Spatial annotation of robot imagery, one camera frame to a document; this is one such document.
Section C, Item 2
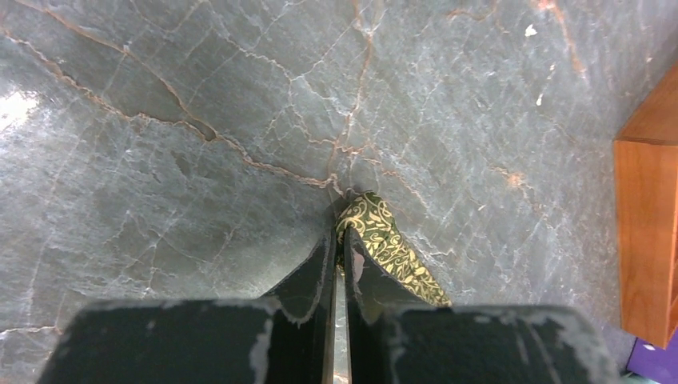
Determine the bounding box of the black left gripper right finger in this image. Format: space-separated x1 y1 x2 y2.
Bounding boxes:
344 228 620 383

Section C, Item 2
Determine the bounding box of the orange wooden compartment tray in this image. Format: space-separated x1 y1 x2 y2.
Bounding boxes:
613 66 677 348

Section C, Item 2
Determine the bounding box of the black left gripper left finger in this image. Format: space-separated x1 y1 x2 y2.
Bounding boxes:
38 232 337 383

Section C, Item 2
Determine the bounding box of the green gold vine tie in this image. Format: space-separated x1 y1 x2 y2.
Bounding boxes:
335 191 452 307

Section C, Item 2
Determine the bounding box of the purple metronome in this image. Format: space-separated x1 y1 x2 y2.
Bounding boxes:
626 334 677 383

